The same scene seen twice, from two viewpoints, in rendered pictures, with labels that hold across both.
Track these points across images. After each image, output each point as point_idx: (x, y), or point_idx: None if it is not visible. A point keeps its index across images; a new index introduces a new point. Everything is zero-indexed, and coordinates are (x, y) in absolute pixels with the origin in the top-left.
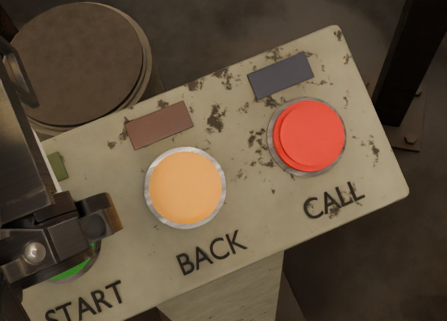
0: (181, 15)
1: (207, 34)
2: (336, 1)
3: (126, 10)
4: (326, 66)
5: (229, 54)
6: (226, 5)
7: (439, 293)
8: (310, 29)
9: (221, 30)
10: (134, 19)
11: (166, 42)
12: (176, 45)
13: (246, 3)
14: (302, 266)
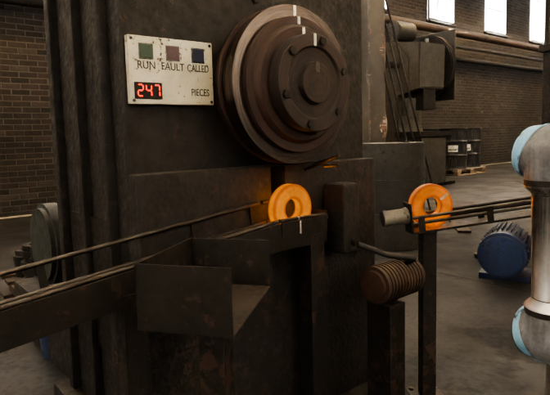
0: (484, 375)
1: (501, 378)
2: (538, 363)
3: (460, 378)
4: None
5: (517, 381)
6: (498, 370)
7: None
8: (538, 370)
9: (506, 376)
10: (467, 379)
11: (489, 383)
12: (493, 383)
13: (505, 369)
14: None
